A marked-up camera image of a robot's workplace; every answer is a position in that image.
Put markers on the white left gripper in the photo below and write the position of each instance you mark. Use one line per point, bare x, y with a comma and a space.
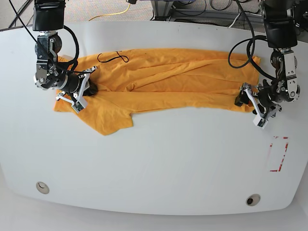
262, 105

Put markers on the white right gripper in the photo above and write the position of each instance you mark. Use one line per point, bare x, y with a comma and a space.
76, 87

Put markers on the orange t-shirt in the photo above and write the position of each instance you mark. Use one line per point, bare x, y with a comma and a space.
142, 80

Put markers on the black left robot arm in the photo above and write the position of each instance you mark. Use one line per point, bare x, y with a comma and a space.
278, 19

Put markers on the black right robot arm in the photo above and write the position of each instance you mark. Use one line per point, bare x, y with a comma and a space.
48, 19

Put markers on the red tape rectangle marking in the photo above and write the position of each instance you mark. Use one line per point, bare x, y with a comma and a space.
277, 151

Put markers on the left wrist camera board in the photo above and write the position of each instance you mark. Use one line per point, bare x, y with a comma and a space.
260, 122

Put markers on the right table cable grommet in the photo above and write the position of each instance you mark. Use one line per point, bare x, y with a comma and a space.
253, 200

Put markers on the table cable grommet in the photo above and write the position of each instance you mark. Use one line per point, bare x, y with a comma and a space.
253, 200
42, 187

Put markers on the aluminium frame stand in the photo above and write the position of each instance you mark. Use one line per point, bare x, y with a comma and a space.
204, 12

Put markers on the left table cable grommet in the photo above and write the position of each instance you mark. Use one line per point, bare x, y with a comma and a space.
42, 187

